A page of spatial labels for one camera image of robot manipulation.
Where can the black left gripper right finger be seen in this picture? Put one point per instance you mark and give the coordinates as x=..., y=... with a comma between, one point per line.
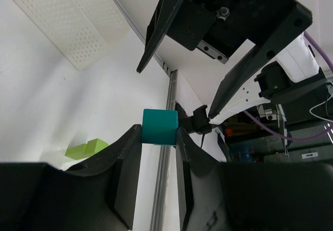
x=215, y=195

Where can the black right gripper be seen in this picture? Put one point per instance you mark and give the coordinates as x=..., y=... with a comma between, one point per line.
x=224, y=25

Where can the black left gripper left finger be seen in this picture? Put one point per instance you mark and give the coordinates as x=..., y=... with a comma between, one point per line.
x=98, y=193

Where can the green long block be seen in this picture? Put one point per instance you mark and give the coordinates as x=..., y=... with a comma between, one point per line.
x=77, y=152

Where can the green cube block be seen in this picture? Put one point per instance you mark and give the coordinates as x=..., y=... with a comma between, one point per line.
x=95, y=146

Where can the teal arch block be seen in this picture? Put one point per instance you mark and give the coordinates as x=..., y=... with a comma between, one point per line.
x=159, y=127

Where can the white perforated plastic basket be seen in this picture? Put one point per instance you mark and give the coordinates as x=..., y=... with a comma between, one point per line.
x=83, y=30

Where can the aluminium side rail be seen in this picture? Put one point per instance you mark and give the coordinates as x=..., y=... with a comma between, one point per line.
x=153, y=173

